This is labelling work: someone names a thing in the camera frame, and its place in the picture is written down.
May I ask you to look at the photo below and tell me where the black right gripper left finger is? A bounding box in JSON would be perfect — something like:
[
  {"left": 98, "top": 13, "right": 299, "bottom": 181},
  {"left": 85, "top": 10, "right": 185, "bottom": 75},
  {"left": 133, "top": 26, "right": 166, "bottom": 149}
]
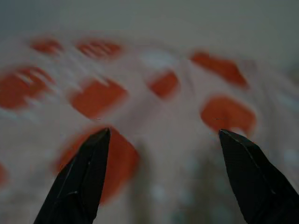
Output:
[{"left": 34, "top": 127, "right": 111, "bottom": 224}]

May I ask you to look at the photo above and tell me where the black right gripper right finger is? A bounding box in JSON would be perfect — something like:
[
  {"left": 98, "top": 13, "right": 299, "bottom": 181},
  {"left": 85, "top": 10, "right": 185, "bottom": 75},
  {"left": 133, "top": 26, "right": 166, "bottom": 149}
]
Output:
[{"left": 219, "top": 129, "right": 299, "bottom": 224}]

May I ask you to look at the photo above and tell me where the pink pillow with coloured spots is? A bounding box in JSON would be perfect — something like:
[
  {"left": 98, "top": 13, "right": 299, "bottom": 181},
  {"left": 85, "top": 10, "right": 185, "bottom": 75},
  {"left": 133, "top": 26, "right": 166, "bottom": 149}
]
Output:
[{"left": 0, "top": 30, "right": 299, "bottom": 224}]

